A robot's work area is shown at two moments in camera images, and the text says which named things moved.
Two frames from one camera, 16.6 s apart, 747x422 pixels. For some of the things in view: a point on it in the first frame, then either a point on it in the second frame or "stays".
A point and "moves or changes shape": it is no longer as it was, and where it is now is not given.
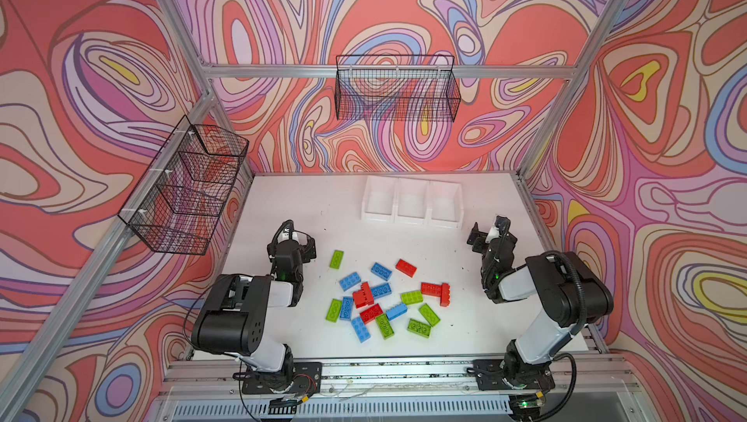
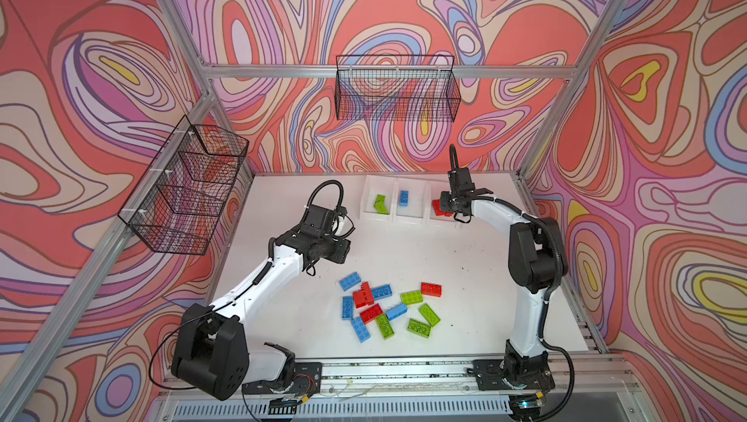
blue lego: x=396 y=311 stays
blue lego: x=349 y=281 stays
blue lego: x=380 y=271 → x=404 y=198
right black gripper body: x=482 y=247 → x=449 y=202
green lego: x=334 y=310 → x=379 y=205
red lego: x=432 y=290 stays
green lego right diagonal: x=429 y=315 stays
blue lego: x=346 y=308 stays
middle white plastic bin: x=411 y=202 stays
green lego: x=337 y=259 moves or changes shape
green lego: x=384 y=326 stays
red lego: x=406 y=267 → x=437 y=207
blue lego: x=360 y=329 stays
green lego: x=409 y=298 stays
